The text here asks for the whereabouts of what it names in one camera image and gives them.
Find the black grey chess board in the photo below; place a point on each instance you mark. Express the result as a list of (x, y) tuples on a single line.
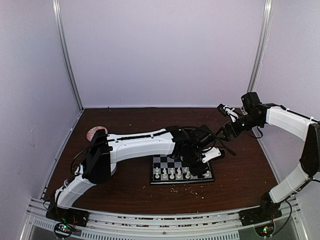
[(163, 161)]

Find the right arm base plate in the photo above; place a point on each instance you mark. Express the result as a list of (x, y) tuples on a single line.
[(257, 215)]

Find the aluminium front rail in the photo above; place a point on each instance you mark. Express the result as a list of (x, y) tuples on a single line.
[(219, 225)]

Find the white piece row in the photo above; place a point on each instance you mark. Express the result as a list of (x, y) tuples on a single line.
[(164, 176)]

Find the left aluminium frame post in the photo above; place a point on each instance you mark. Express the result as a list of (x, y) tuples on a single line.
[(56, 4)]

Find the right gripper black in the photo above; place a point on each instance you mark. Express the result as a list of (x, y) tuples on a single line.
[(229, 126)]

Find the white pawn second row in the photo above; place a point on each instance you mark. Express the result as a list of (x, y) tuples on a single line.
[(164, 170)]

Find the right aluminium frame post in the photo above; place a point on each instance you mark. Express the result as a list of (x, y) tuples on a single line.
[(261, 46)]

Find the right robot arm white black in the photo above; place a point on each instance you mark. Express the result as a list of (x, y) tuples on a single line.
[(305, 128)]

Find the aluminium frame post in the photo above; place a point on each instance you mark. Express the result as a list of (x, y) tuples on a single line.
[(261, 46), (56, 4)]

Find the white chess bishop piece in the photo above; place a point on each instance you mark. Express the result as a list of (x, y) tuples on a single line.
[(187, 175)]

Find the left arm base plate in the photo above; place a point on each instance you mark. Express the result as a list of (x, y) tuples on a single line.
[(74, 217)]

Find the red patterned small bowl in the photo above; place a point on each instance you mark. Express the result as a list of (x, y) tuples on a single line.
[(90, 134)]

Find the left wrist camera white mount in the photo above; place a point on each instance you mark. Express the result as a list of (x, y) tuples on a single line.
[(211, 154)]

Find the white rook corner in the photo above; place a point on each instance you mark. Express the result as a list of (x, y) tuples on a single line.
[(207, 174)]

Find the white ceramic bowl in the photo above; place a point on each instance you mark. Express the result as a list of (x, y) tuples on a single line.
[(113, 168)]

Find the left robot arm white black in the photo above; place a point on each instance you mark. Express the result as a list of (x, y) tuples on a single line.
[(192, 145)]

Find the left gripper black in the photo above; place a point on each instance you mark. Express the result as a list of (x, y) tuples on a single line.
[(197, 171)]

